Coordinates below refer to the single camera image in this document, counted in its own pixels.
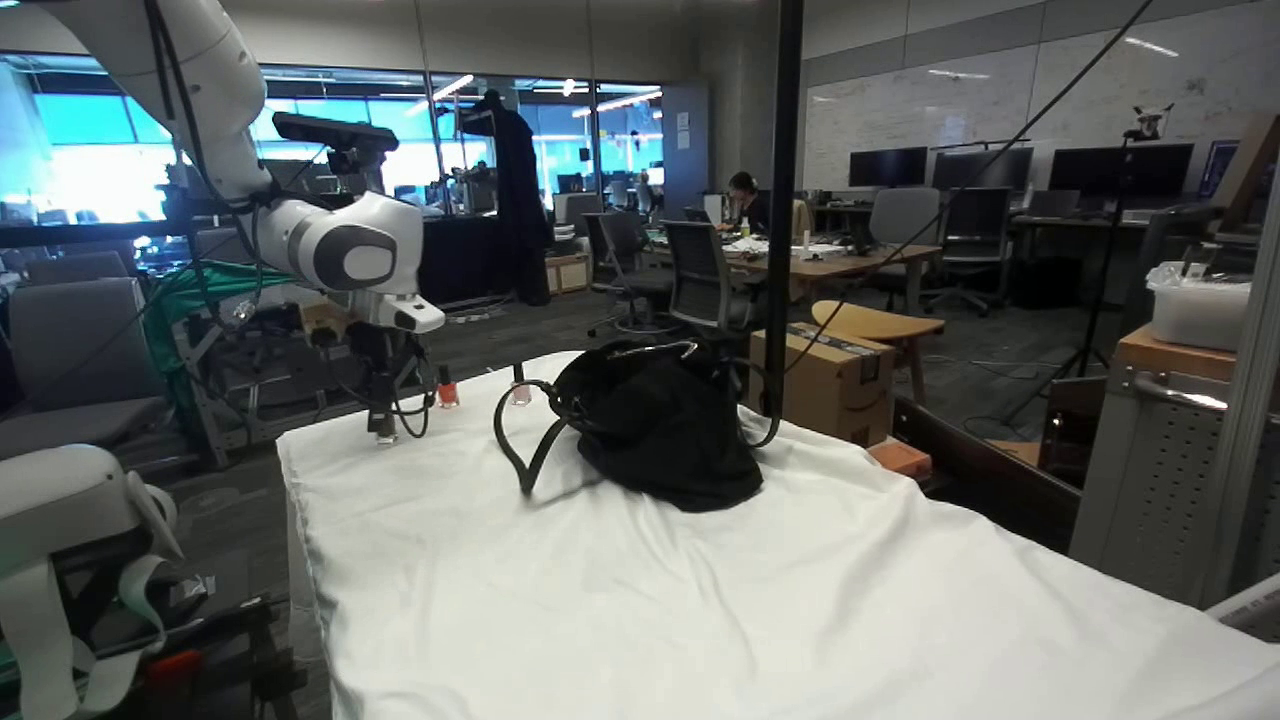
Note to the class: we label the large cardboard box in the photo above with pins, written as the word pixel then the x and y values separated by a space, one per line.
pixel 841 385

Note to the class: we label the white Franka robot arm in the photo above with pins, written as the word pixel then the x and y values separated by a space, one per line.
pixel 345 252

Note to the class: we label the grey aluminium pole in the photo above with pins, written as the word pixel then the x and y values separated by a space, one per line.
pixel 1252 401

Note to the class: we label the dark purple nail polish bottle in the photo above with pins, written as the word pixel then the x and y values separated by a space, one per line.
pixel 385 429

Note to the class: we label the orange brown block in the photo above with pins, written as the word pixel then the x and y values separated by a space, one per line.
pixel 906 459

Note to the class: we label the black office chair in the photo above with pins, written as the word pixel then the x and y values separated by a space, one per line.
pixel 980 227

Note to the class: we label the grey cabinet with wooden top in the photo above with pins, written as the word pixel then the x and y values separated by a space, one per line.
pixel 1144 465

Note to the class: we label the dark mesh office chair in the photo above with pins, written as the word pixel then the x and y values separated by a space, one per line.
pixel 700 275

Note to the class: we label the grey office chair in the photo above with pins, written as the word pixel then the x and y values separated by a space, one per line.
pixel 906 220

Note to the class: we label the dark brown wooden board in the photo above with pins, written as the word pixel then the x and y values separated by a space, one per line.
pixel 995 472

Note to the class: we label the small wooden side table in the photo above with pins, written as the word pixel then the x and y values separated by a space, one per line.
pixel 875 321

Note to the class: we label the grey equipment cart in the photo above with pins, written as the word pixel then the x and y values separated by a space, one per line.
pixel 265 383

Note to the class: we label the wooden office desk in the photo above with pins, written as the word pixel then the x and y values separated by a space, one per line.
pixel 841 265

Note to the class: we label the black metal pole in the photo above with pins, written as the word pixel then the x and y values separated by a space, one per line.
pixel 783 203

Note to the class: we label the small cardboard box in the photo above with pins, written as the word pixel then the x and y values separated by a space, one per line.
pixel 569 275

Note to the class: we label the seated person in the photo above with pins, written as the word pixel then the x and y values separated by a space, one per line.
pixel 742 205

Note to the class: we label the black coat on stand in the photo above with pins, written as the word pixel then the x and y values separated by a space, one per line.
pixel 512 203

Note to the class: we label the grey padded chair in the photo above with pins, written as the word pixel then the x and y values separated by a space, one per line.
pixel 82 361

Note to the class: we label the white plastic bin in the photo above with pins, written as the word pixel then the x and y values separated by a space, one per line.
pixel 1201 313

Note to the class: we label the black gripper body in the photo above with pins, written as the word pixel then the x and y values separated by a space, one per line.
pixel 389 361

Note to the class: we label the white table cloth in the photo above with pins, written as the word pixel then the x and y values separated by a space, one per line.
pixel 803 603

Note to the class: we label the black stereo camera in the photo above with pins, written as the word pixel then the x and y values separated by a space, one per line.
pixel 324 130

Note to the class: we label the green cloth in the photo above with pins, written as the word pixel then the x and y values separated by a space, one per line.
pixel 175 303

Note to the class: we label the black tripod stand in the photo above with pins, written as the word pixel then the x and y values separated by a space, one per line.
pixel 1148 126

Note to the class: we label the black computer monitor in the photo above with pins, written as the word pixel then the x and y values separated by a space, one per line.
pixel 986 169
pixel 888 169
pixel 1125 174

